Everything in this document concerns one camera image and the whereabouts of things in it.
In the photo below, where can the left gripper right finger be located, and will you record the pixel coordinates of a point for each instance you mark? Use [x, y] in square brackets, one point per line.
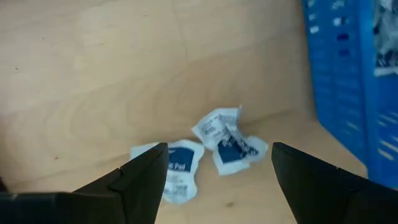
[326, 196]

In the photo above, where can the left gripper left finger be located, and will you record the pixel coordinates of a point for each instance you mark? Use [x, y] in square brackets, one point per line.
[140, 186]

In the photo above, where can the white blue prep pad packet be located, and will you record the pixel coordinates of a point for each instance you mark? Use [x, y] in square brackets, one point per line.
[182, 158]
[387, 56]
[230, 149]
[387, 17]

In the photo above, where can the blue plastic basket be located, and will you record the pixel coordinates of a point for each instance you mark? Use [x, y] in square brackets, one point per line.
[342, 93]

